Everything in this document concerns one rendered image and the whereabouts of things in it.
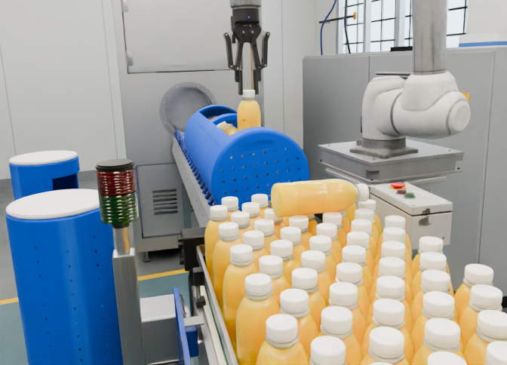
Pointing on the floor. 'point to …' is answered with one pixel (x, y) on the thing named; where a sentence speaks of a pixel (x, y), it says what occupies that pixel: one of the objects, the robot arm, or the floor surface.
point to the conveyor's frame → (206, 354)
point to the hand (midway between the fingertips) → (247, 82)
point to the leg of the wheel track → (186, 208)
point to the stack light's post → (129, 308)
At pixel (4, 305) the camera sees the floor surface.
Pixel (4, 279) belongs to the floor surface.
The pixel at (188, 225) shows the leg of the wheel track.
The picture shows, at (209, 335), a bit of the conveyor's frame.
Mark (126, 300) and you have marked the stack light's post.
